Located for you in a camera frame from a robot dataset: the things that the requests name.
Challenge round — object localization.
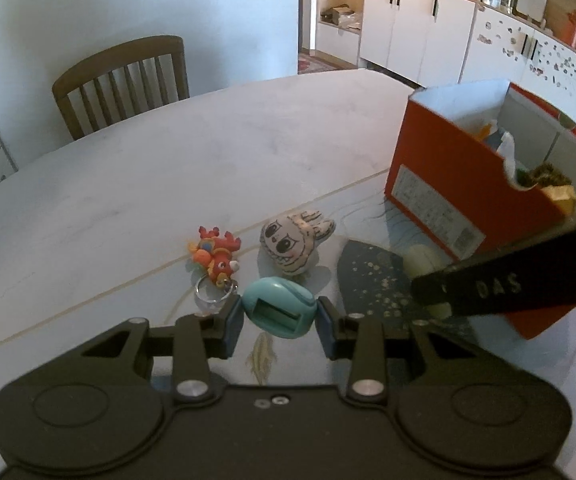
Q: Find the dark wooden chair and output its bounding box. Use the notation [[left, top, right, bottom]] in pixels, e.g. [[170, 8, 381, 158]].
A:
[[52, 35, 190, 140]]

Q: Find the red and white cardboard box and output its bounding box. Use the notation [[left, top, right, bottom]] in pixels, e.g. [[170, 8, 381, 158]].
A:
[[385, 80, 576, 338]]

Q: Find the white bunny plush toy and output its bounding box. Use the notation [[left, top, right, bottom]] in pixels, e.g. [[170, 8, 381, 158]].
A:
[[260, 210, 337, 276]]

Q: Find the brown braided wreath ring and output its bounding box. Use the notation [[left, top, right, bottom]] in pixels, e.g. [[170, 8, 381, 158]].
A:
[[516, 160, 574, 191]]

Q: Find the teal oval plastic case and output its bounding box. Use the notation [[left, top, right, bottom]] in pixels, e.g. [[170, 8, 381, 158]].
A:
[[241, 276, 317, 339]]

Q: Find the red dragon keychain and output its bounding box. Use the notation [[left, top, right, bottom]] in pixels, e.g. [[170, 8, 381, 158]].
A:
[[187, 226, 241, 289]]

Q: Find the red water bottle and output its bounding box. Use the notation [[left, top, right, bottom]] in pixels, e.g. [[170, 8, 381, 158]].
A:
[[561, 10, 576, 49]]

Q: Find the yellow small carton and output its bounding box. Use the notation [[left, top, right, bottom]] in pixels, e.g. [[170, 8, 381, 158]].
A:
[[542, 184, 576, 217]]

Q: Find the white cabinet wall unit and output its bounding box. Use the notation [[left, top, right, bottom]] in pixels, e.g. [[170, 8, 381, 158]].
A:
[[316, 0, 576, 120]]

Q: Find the red patterned doormat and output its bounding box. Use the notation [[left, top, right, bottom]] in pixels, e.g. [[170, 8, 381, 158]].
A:
[[297, 53, 340, 75]]

